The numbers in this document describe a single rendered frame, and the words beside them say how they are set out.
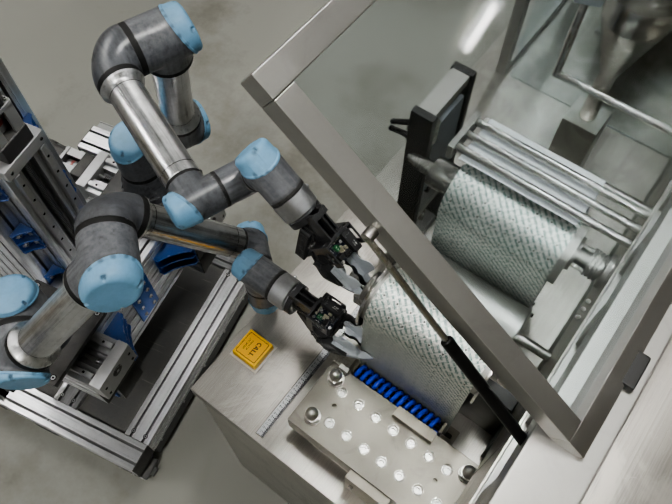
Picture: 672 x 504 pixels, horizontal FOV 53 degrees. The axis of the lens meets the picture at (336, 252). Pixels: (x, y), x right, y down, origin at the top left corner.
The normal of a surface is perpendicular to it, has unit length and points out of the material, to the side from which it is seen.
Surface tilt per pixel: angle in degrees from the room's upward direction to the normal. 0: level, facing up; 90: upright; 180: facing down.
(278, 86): 37
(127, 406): 0
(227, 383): 0
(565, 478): 0
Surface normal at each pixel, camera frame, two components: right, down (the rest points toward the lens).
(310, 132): 0.48, -0.07
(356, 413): 0.00, -0.47
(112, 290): 0.34, 0.78
